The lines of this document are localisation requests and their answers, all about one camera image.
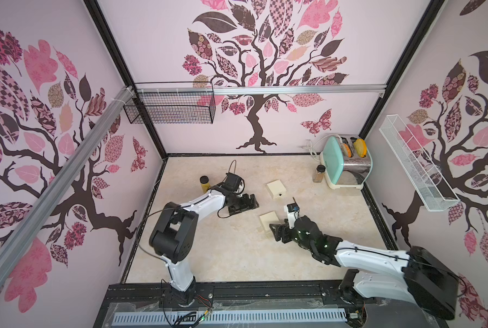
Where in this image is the cream drawer jewelry box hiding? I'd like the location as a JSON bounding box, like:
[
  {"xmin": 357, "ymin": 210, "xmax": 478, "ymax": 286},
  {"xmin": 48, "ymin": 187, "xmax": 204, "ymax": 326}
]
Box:
[{"xmin": 266, "ymin": 180, "xmax": 287, "ymax": 199}]

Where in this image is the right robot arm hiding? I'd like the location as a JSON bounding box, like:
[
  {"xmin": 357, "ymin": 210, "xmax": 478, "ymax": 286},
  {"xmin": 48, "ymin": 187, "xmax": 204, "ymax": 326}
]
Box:
[{"xmin": 269, "ymin": 216, "xmax": 460, "ymax": 321}]

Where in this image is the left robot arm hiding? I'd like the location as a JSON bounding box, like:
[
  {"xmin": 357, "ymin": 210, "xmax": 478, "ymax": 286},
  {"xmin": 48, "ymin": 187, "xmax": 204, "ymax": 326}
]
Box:
[{"xmin": 149, "ymin": 172, "xmax": 258, "ymax": 303}]

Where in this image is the yellow spice jar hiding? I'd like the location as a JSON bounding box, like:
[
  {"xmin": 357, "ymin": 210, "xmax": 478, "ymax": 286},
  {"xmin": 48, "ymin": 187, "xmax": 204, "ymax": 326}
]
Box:
[{"xmin": 199, "ymin": 176, "xmax": 211, "ymax": 194}]

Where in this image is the brown spice jar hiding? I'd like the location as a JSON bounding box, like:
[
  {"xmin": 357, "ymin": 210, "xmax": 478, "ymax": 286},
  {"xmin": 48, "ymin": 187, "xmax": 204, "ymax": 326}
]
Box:
[{"xmin": 312, "ymin": 164, "xmax": 326, "ymax": 183}]

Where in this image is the mint green toaster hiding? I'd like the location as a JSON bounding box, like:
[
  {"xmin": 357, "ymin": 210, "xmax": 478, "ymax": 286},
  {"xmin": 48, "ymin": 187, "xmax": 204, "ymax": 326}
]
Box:
[{"xmin": 320, "ymin": 135, "xmax": 373, "ymax": 190}]

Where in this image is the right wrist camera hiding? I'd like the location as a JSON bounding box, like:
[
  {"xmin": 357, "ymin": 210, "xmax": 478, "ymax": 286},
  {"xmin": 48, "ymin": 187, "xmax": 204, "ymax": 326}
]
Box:
[{"xmin": 284, "ymin": 202, "xmax": 300, "ymax": 229}]

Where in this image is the white toaster cable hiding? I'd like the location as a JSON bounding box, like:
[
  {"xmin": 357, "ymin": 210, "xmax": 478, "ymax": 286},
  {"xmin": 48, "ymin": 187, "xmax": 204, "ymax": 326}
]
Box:
[{"xmin": 301, "ymin": 133, "xmax": 343, "ymax": 163}]

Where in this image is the black wire basket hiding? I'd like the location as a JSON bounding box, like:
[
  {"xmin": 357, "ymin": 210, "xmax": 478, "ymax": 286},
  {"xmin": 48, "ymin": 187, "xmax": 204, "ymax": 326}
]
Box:
[{"xmin": 124, "ymin": 81, "xmax": 216, "ymax": 124}]

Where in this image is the aluminium rail back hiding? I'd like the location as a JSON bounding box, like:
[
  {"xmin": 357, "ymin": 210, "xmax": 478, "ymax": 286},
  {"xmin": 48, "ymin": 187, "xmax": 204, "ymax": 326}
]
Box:
[{"xmin": 137, "ymin": 84, "xmax": 387, "ymax": 96}]

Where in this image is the aluminium rail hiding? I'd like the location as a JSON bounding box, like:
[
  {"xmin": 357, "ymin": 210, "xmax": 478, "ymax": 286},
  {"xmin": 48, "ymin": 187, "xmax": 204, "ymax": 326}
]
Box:
[
  {"xmin": 0, "ymin": 86, "xmax": 134, "ymax": 287},
  {"xmin": 137, "ymin": 84, "xmax": 387, "ymax": 96}
]

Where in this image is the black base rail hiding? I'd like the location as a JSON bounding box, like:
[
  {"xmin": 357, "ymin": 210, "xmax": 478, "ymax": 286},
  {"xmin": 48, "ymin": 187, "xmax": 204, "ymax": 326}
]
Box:
[{"xmin": 94, "ymin": 280, "xmax": 447, "ymax": 327}]

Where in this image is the white slotted cable duct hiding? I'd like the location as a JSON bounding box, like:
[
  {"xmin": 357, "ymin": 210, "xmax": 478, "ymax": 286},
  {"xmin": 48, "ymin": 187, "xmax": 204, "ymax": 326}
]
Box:
[{"xmin": 110, "ymin": 308, "xmax": 347, "ymax": 327}]

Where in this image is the white wire shelf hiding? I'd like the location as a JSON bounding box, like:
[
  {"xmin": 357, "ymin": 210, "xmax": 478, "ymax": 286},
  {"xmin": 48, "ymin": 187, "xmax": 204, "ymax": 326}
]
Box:
[{"xmin": 379, "ymin": 114, "xmax": 461, "ymax": 212}]

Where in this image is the aluminium rail left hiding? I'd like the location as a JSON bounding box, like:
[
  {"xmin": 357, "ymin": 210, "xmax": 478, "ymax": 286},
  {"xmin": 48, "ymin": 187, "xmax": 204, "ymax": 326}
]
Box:
[{"xmin": 0, "ymin": 86, "xmax": 134, "ymax": 287}]

